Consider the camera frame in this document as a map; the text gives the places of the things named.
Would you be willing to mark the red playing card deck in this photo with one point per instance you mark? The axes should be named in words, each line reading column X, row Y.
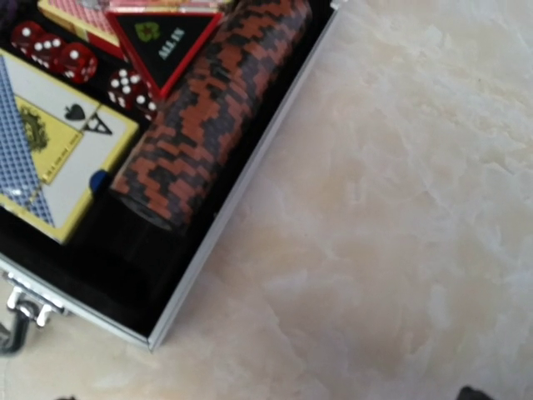
column 86, row 20

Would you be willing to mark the aluminium poker chip case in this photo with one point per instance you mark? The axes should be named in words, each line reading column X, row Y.
column 123, row 274

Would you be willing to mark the blue round button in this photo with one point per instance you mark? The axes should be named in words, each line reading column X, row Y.
column 99, row 181

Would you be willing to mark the blue playing card deck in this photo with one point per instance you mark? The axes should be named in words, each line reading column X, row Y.
column 53, row 139

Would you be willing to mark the red dice row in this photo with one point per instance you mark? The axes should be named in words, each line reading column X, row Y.
column 78, row 64

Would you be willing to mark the dark red chip row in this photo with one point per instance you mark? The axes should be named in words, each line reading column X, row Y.
column 171, row 171

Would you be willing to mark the black triangular button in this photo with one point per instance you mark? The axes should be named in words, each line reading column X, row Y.
column 161, row 44

